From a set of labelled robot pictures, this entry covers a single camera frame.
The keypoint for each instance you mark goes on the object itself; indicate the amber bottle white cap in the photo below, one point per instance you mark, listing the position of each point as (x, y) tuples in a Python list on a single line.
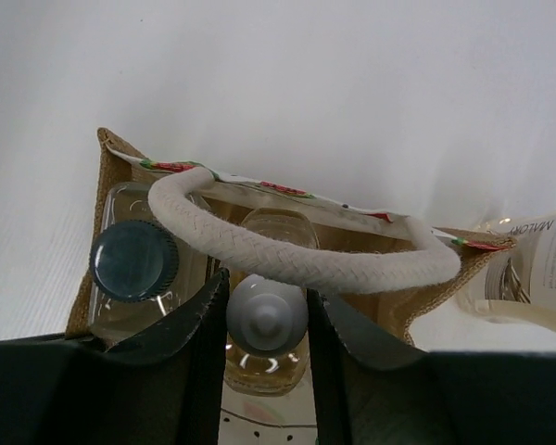
[(267, 347), (517, 285)]

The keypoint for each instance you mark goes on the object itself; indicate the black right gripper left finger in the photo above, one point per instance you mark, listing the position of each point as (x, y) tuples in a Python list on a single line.
[(160, 386)]

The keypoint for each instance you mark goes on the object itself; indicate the clear bottle grey cap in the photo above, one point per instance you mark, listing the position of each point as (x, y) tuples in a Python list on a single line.
[(140, 271)]

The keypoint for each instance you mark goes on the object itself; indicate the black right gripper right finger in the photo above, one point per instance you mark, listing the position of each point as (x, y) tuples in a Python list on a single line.
[(372, 388)]

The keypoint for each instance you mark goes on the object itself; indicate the burlap watermelon print bag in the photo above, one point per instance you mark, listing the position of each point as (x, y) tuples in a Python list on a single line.
[(392, 268)]

